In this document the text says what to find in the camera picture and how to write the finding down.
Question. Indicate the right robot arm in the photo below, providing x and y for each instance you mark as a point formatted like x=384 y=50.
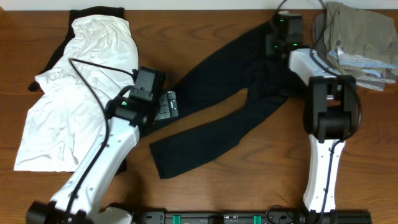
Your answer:
x=332 y=108

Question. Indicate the grey folded garment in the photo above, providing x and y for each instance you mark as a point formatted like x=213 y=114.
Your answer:
x=368 y=80

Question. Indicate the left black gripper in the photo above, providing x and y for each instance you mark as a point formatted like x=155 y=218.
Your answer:
x=166 y=111

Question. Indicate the white t-shirt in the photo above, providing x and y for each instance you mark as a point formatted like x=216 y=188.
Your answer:
x=77 y=99

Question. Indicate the khaki folded shorts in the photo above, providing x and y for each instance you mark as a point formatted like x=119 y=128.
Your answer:
x=357 y=30

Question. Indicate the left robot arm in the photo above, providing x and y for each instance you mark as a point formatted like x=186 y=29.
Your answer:
x=133 y=109

